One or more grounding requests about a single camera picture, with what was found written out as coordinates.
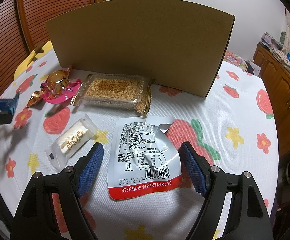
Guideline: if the strawberry print tablecloth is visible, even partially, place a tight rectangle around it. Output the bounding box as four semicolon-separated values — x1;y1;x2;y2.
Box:
0;46;280;240

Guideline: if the silver snack pouch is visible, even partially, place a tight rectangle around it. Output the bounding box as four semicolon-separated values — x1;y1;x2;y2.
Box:
107;116;183;200

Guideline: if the stack of folded cloths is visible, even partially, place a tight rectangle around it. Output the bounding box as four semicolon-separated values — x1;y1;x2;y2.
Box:
261;31;284;50

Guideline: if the brown wrapped candy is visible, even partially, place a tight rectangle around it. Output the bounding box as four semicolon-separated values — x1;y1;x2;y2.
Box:
26;90;46;108

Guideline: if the cardboard box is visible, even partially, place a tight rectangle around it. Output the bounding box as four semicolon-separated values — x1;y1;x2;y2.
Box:
45;0;236;98

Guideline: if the yellow plush toy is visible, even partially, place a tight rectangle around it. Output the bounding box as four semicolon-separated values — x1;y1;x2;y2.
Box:
14;42;53;80

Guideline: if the sesame bar packet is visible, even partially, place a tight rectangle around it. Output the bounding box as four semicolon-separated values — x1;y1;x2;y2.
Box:
71;74;156;115

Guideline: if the wooden sideboard cabinet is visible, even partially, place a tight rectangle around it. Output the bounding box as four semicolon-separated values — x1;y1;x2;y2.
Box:
253;42;290;155

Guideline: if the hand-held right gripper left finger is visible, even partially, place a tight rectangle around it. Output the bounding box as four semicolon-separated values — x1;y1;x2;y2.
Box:
9;142;104;240

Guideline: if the wrapped orange pastry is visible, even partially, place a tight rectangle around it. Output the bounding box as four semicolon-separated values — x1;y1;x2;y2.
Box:
40;66;83;104

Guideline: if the floral printed blanket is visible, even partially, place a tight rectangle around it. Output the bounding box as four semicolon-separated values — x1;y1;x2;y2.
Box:
223;50;247;67

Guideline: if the floral folded cloth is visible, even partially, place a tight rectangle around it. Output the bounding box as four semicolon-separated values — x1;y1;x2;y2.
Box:
270;47;290;68

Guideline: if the white bar in clear wrapper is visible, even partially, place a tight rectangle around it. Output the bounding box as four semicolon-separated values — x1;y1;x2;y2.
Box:
45;114;99;169

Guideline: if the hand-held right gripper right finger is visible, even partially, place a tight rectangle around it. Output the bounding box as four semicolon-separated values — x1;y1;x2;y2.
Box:
179;142;274;240

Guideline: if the louvered wooden wardrobe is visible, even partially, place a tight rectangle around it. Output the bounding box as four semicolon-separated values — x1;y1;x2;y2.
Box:
0;0;107;98

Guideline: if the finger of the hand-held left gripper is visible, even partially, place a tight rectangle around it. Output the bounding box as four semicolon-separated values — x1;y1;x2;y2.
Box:
0;89;20;130

